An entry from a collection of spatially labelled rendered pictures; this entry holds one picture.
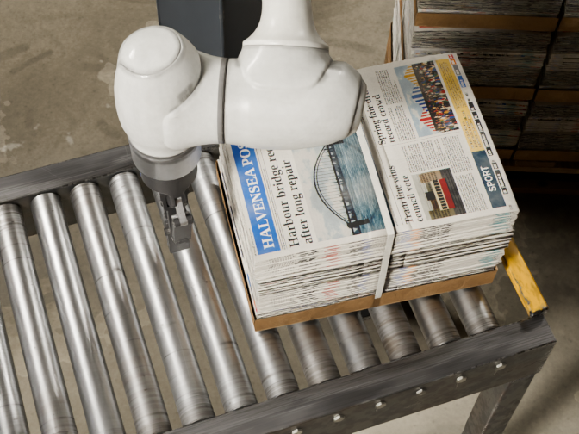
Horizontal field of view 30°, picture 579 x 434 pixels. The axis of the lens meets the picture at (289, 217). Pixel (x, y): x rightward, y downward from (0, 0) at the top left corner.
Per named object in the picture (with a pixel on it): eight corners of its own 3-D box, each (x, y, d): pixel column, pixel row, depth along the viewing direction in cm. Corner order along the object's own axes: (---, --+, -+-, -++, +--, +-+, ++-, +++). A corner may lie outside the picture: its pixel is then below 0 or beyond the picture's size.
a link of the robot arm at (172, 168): (189, 91, 136) (191, 119, 141) (118, 108, 134) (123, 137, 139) (209, 147, 132) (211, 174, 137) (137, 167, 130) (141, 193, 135)
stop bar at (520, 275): (437, 97, 186) (438, 90, 184) (549, 313, 165) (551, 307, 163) (420, 102, 185) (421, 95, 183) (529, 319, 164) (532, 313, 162)
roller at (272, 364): (176, 159, 180) (196, 167, 184) (264, 412, 158) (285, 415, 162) (197, 142, 178) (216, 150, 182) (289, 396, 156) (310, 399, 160)
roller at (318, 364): (217, 142, 180) (221, 158, 185) (311, 393, 158) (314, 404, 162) (245, 132, 181) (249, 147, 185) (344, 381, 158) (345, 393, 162)
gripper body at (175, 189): (204, 173, 136) (208, 211, 144) (186, 121, 141) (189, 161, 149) (146, 189, 135) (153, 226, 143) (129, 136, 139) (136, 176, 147)
